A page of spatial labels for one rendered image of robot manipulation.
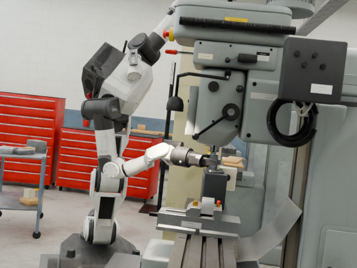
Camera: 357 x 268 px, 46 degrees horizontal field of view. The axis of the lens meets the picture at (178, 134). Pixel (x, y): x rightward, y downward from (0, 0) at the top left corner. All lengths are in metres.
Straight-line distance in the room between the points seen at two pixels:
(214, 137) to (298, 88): 0.44
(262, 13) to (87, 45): 9.83
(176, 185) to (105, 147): 1.71
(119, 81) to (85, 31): 9.47
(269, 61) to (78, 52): 9.91
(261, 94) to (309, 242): 0.60
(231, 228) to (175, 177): 1.86
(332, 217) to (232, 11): 0.88
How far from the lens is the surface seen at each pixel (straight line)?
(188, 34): 1.74
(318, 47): 1.52
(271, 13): 1.77
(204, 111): 1.74
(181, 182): 3.61
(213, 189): 2.28
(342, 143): 1.72
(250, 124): 1.72
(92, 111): 1.98
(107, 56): 2.13
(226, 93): 1.74
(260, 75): 1.74
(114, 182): 2.38
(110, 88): 2.03
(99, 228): 2.52
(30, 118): 6.97
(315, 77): 1.51
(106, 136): 1.97
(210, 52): 1.73
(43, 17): 11.93
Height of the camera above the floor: 1.43
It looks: 3 degrees down
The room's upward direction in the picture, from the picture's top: 6 degrees clockwise
